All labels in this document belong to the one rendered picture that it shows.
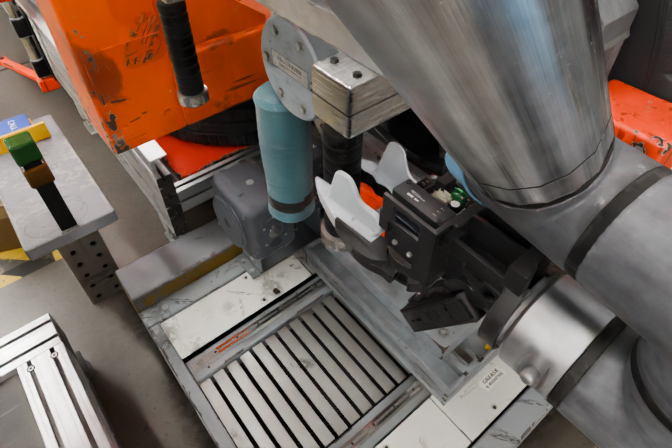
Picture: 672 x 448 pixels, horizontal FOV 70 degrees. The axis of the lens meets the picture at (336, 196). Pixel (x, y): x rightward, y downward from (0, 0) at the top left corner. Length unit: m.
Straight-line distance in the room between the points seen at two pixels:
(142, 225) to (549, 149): 1.52
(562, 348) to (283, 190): 0.60
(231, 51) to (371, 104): 0.71
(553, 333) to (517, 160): 0.15
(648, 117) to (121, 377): 1.21
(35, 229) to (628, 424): 0.99
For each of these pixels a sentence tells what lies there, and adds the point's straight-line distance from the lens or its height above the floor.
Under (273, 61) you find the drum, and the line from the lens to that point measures 0.62.
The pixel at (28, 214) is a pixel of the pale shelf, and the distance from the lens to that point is 1.13.
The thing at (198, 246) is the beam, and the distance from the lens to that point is 1.36.
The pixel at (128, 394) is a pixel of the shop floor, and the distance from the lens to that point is 1.34.
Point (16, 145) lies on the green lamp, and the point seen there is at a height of 0.66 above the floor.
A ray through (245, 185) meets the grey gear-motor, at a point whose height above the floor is 0.40.
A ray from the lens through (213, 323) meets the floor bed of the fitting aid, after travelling 1.27.
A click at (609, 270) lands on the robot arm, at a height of 0.96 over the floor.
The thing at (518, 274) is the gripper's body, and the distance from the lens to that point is 0.32.
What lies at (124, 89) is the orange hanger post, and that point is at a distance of 1.00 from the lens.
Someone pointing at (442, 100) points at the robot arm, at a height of 1.06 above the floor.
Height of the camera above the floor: 1.14
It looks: 45 degrees down
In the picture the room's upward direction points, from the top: straight up
